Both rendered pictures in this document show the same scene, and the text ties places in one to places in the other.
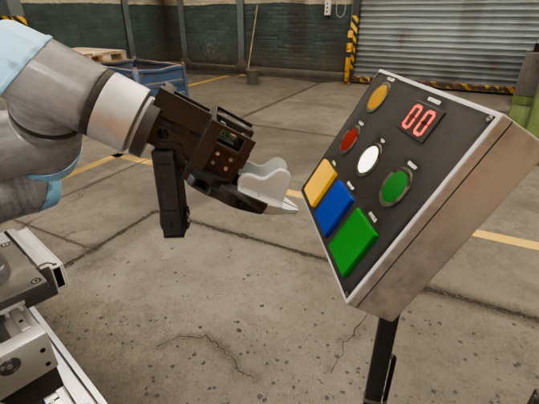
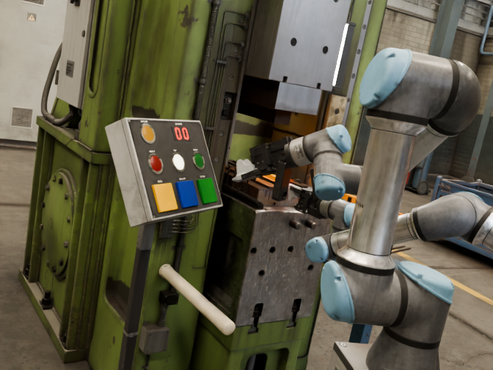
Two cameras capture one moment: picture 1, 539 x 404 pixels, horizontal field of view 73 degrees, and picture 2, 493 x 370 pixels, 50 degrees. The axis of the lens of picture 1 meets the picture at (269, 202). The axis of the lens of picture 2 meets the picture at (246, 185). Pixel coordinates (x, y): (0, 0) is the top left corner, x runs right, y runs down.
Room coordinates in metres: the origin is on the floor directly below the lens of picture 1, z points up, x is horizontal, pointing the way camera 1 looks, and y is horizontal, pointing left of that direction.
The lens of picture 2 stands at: (1.65, 0.86, 1.36)
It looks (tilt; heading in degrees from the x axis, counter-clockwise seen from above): 11 degrees down; 215
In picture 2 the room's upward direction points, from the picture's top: 11 degrees clockwise
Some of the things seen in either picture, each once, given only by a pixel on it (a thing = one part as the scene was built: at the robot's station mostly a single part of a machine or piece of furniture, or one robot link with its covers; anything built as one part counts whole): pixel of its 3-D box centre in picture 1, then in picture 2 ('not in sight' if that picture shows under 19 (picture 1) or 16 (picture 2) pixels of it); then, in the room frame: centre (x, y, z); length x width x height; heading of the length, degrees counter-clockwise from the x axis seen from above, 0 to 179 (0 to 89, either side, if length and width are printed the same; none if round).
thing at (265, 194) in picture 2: not in sight; (248, 180); (-0.09, -0.33, 0.96); 0.42 x 0.20 x 0.09; 71
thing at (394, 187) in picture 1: (395, 187); (198, 160); (0.43, -0.16, 1.09); 0.05 x 0.03 x 0.04; 161
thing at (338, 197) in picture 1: (335, 208); (185, 194); (0.53, -0.11, 1.01); 0.07 x 0.05 x 0.07; 6
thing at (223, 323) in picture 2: not in sight; (195, 297); (0.34, -0.16, 0.62); 0.44 x 0.05 x 0.05; 71
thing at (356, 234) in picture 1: (354, 242); (205, 191); (0.43, -0.12, 1.01); 0.07 x 0.05 x 0.07; 6
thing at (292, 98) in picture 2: not in sight; (265, 91); (-0.09, -0.33, 1.32); 0.42 x 0.20 x 0.10; 71
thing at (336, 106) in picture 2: not in sight; (334, 116); (-0.36, -0.15, 1.27); 0.09 x 0.02 x 0.17; 161
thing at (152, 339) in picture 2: not in sight; (153, 338); (0.28, -0.36, 0.36); 0.09 x 0.07 x 0.12; 161
